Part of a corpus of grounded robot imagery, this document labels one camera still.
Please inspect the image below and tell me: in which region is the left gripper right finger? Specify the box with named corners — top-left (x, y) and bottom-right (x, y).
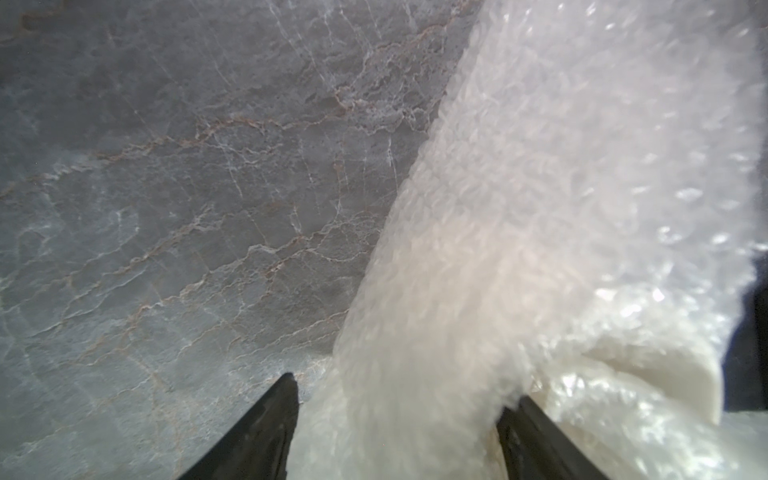
top-left (497, 396), bottom-right (608, 480)

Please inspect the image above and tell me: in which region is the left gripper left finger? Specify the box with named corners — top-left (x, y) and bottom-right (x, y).
top-left (180, 373), bottom-right (299, 480)

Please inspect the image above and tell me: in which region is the cream ceramic mug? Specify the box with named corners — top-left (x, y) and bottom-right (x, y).
top-left (587, 336), bottom-right (724, 425)

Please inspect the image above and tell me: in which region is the clear bubble wrap sheet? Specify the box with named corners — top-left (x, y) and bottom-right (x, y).
top-left (287, 1), bottom-right (767, 479)

